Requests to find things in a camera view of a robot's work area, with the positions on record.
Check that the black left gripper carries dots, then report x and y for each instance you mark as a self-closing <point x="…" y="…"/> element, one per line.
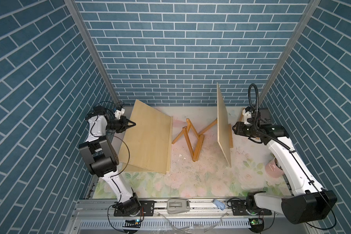
<point x="123" y="124"/>

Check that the left green circuit board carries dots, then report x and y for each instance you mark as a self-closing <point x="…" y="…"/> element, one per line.
<point x="133" y="224"/>

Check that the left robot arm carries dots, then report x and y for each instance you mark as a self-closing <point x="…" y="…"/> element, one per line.
<point x="102" y="160"/>

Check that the grey remote on rail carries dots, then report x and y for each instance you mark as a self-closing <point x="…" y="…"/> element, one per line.
<point x="178" y="206"/>

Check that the left aluminium corner post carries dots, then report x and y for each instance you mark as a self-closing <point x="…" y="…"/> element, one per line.
<point x="77" y="17"/>

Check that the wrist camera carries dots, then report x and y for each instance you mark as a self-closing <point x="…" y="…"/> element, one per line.
<point x="118" y="113"/>
<point x="248" y="116"/>

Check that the aluminium corner post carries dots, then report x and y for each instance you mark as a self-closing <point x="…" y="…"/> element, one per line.
<point x="307" y="14"/>
<point x="77" y="17"/>

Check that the aluminium front rail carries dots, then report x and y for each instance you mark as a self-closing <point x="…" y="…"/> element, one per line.
<point x="97" y="216"/>

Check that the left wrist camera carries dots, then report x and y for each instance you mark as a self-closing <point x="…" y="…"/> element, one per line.
<point x="118" y="113"/>

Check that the pink cup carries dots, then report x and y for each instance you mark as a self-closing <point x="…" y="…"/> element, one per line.
<point x="273" y="169"/>

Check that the green circuit board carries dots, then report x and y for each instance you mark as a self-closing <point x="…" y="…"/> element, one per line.
<point x="133" y="224"/>
<point x="256" y="225"/>

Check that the right green circuit board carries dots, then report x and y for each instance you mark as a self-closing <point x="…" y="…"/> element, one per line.
<point x="256" y="225"/>

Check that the wooden easel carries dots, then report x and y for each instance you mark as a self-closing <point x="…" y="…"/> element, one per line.
<point x="194" y="138"/>
<point x="231" y="143"/>
<point x="241" y="118"/>

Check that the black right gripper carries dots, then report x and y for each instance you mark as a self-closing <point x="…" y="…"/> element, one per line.
<point x="237" y="130"/>

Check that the right aluminium corner post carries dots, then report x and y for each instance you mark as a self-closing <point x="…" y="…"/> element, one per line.
<point x="307" y="14"/>

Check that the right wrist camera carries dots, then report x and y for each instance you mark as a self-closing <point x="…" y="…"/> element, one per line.
<point x="248" y="116"/>

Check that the blue white object on rail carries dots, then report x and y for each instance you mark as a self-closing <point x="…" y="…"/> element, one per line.
<point x="219" y="204"/>

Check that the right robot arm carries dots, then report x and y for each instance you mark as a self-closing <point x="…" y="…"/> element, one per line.
<point x="310" y="201"/>

